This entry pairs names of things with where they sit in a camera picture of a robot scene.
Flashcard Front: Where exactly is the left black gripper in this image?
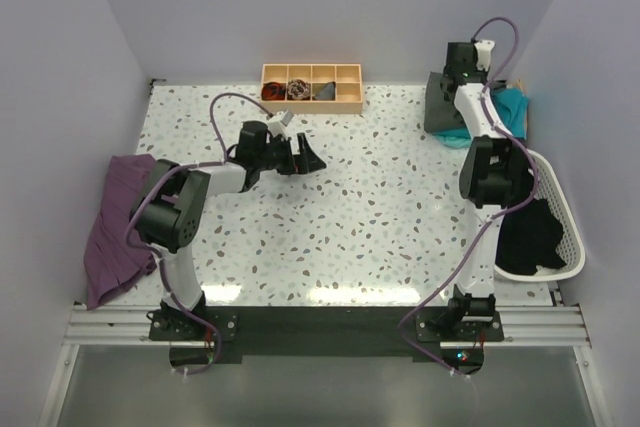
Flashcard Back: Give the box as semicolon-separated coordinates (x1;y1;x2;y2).
255;133;325;176

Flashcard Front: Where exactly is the dark grey t shirt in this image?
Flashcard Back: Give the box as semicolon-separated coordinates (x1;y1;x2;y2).
423;72;466;133

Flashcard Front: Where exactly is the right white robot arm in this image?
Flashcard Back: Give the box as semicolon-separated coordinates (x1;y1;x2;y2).
437;40;531;340

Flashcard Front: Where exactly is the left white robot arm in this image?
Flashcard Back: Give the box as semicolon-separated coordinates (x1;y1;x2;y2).
124;121;326;339

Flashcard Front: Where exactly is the teal t shirt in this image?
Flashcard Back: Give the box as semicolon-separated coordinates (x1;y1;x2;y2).
433;88;529;149

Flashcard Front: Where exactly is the dark grey folded item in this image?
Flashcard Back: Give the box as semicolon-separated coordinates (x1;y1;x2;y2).
312;82;336;101

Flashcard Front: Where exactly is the grey pink fabric item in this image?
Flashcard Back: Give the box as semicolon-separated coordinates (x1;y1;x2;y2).
286;78;311;101

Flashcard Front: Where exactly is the wooden compartment box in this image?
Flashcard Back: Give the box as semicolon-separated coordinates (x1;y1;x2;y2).
259;64;364;114

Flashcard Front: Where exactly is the red black fabric item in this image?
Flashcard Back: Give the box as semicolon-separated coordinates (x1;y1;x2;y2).
261;82;287;101

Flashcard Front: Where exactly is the black t shirt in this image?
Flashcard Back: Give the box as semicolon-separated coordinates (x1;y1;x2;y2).
495;198;566;276

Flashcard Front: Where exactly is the white laundry basket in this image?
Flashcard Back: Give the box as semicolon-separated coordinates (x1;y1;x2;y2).
495;151;586;283

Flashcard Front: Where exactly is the purple t shirt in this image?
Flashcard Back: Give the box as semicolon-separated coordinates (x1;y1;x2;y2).
83;154;156;310

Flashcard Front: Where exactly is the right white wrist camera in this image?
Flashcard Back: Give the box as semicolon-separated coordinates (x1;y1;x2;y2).
473;39;495;72

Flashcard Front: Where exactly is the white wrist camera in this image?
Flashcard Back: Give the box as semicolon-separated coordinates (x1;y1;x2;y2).
266;110;294;140
473;39;495;72

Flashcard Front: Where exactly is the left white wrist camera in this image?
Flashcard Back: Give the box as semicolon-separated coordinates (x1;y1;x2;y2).
266;110;294;140

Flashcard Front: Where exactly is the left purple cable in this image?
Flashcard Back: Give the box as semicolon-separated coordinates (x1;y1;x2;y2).
122;93;281;376

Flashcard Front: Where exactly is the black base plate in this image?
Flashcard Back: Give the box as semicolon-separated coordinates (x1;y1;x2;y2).
146;305;505;373

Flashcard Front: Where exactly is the aluminium rail frame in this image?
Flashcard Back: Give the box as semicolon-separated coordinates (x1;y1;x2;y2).
63;306;591;347

